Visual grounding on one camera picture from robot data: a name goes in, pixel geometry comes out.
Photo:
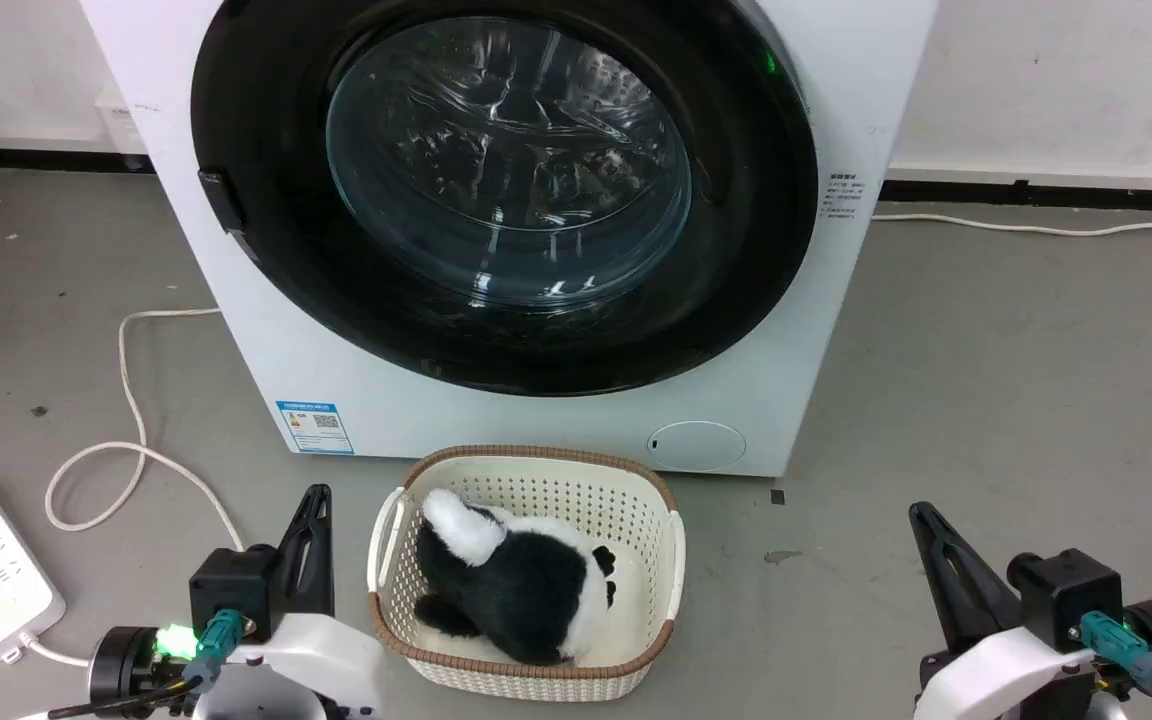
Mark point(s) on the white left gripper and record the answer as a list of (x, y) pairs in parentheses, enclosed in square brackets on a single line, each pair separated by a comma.
[(321, 660)]

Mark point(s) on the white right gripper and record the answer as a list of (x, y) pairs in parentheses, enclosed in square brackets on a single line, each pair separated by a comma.
[(1006, 670)]

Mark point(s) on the white front-load washing machine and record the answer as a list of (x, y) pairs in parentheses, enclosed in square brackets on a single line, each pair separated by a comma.
[(536, 425)]

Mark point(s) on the black round washer door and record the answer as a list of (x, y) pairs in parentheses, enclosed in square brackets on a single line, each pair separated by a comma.
[(266, 250)]

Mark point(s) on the blue energy label sticker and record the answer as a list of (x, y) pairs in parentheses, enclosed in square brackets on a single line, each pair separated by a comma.
[(315, 428)]

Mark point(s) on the black and white panda plush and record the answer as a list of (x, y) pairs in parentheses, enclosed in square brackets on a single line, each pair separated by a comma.
[(516, 585)]

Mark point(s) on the round white filter cover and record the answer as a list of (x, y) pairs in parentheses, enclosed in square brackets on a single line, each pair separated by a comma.
[(696, 446)]

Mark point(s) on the cream plastic laundry basket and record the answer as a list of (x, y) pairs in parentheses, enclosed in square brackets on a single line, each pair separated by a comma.
[(636, 520)]

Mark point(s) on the small text sticker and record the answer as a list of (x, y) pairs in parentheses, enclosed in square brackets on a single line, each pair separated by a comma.
[(844, 196)]

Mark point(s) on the white box behind washer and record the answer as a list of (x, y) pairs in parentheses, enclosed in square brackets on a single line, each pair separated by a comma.
[(121, 120)]

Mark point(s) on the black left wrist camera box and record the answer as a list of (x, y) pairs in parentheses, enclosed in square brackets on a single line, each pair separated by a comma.
[(231, 585)]

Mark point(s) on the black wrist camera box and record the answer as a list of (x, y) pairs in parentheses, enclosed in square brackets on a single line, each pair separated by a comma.
[(231, 585), (1066, 595)]

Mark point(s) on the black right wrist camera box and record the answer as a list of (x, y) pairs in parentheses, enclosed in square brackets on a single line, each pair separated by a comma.
[(1066, 595)]

